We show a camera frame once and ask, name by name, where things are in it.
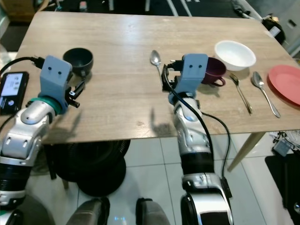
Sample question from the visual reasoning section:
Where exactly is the small steel spoon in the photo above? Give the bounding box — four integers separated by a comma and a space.
150, 50, 165, 79

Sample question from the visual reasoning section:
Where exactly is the dark green bowl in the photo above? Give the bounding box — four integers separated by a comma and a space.
63, 47, 94, 76

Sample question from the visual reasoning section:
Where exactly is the maroon mug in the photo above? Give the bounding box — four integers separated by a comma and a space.
201, 57, 227, 88

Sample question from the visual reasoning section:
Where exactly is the black phone with lit screen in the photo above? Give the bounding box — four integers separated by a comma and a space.
0, 71, 30, 116

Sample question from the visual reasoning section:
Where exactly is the white bowl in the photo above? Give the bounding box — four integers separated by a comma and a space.
214, 40, 257, 72

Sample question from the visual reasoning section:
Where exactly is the steel fork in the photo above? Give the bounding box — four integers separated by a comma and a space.
229, 73, 253, 115

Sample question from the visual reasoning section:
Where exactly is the black round floor fan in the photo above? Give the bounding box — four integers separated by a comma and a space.
46, 139, 130, 198

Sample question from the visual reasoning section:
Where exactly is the large steel spoon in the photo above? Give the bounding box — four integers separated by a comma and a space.
251, 71, 281, 118

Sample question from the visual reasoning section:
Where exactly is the brown cardboard box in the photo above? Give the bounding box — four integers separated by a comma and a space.
0, 0, 36, 23

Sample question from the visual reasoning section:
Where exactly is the wooden table leg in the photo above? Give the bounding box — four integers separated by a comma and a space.
227, 132, 266, 172

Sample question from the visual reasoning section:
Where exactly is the black floor appliance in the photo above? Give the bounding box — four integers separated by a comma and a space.
230, 0, 287, 46

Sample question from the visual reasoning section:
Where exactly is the red plate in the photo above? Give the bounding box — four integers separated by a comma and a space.
267, 65, 300, 106

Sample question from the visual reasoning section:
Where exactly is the grey left robot leg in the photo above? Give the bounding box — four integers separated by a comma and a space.
65, 197, 105, 225

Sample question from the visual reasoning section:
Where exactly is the grey robot leg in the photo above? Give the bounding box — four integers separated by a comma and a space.
65, 197, 105, 225
135, 197, 175, 225

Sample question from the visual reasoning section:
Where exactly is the grey right robot leg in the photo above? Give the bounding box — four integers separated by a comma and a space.
135, 197, 175, 225

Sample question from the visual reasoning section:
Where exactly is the black case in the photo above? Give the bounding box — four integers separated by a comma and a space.
264, 152, 300, 225

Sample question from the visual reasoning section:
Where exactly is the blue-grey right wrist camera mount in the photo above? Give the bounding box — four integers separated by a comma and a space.
175, 53, 210, 94

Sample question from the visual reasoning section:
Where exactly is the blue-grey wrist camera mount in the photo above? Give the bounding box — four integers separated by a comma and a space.
175, 53, 210, 94
39, 55, 74, 100

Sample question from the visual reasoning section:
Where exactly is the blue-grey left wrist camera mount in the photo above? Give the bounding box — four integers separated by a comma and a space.
39, 55, 74, 100

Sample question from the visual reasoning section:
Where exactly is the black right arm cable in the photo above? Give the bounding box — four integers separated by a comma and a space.
163, 63, 233, 197

